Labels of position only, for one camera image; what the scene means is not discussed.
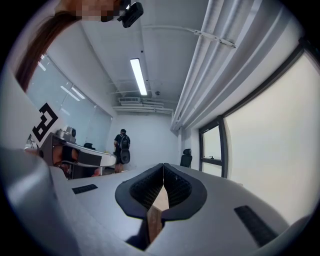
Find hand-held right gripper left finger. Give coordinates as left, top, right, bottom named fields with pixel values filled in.
left=66, top=163, right=165, bottom=252

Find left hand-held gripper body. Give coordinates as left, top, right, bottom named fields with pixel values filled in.
left=26, top=101, right=80, bottom=166

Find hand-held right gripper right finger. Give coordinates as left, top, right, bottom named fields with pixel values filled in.
left=146, top=163, right=290, bottom=256

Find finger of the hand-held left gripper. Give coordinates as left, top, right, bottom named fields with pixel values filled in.
left=74, top=146, right=118, bottom=168

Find person's left hand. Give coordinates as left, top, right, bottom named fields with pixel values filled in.
left=53, top=145, right=80, bottom=167

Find person's light shirt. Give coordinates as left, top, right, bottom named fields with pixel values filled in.
left=0, top=59, right=38, bottom=151

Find black office chair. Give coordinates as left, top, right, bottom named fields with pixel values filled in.
left=179, top=148, right=193, bottom=168

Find white ceiling air vent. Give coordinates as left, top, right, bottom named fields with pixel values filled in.
left=118, top=96, right=141, bottom=104

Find long ceiling light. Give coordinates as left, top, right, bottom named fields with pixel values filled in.
left=129, top=57, right=148, bottom=96

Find person's head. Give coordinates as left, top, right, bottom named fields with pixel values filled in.
left=56, top=0, right=121, bottom=23

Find white ceiling pipes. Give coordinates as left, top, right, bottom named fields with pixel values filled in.
left=170, top=0, right=285, bottom=132

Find white ceiling conduit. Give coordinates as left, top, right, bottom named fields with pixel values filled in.
left=142, top=24, right=237, bottom=49

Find silver gripper-mounted camera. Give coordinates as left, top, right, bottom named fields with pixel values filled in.
left=55, top=126, right=77, bottom=144

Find black window frame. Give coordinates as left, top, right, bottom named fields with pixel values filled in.
left=198, top=37, right=320, bottom=179

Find black head-worn camera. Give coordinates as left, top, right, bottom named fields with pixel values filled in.
left=116, top=0, right=145, bottom=29

